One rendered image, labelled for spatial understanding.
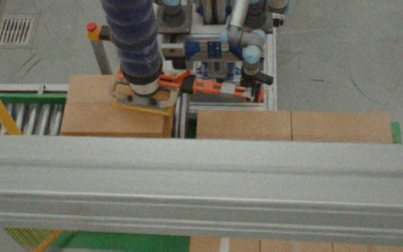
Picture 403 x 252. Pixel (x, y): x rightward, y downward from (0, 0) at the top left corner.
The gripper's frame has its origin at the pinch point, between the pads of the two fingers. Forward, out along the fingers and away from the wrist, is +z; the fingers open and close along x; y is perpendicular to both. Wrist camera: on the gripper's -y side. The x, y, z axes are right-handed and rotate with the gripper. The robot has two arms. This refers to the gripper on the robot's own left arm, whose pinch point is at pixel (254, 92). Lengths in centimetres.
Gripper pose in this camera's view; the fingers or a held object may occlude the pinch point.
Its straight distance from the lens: 310.9
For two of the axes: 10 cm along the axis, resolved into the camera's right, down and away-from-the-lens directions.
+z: 1.1, 5.4, 8.4
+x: -2.5, 8.3, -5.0
